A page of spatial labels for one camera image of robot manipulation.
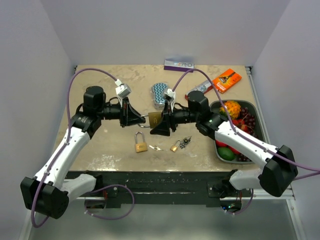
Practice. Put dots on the large brass padlock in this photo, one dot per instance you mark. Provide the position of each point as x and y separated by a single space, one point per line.
154 119

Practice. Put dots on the red apple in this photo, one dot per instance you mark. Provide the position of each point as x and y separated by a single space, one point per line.
234 150
221 144

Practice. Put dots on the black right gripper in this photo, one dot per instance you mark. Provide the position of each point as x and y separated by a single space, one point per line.
163 128

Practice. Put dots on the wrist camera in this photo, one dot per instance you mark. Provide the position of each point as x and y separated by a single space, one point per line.
122 91
170 96

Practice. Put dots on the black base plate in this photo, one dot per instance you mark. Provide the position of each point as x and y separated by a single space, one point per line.
167 188

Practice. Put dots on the red apple right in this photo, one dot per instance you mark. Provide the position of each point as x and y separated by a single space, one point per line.
234 150

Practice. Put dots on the orange box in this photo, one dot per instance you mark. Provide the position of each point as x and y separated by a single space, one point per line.
226 80

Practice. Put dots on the red white box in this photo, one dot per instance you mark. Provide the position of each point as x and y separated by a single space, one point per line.
204 87

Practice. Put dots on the small brass padlock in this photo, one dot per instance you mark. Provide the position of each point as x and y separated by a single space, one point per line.
175 146

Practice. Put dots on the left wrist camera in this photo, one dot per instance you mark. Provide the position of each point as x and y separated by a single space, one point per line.
122 91

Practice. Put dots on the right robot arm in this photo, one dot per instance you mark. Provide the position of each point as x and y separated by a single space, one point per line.
276 165

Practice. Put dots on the blue zigzag pouch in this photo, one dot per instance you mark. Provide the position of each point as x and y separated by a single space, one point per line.
158 98

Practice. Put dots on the purple white box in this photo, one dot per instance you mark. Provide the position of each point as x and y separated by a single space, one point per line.
179 64

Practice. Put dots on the dark grapes bunch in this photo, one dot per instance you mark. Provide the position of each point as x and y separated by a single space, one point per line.
247 121

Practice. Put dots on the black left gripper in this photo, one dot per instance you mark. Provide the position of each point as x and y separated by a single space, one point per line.
129 116

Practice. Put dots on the green avocado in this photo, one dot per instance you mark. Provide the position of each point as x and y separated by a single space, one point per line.
226 154

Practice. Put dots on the toy pineapple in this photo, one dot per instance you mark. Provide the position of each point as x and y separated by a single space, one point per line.
233 108

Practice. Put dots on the grey fruit tray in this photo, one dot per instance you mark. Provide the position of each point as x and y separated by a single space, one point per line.
242 159

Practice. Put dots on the brass padlock with keys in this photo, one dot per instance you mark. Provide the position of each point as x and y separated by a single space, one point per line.
140 146

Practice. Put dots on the red apple left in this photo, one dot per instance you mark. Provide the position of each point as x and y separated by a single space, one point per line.
221 144

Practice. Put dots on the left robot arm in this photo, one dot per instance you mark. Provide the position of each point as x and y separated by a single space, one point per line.
46 192

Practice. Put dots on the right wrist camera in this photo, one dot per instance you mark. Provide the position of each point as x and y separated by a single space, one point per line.
170 96

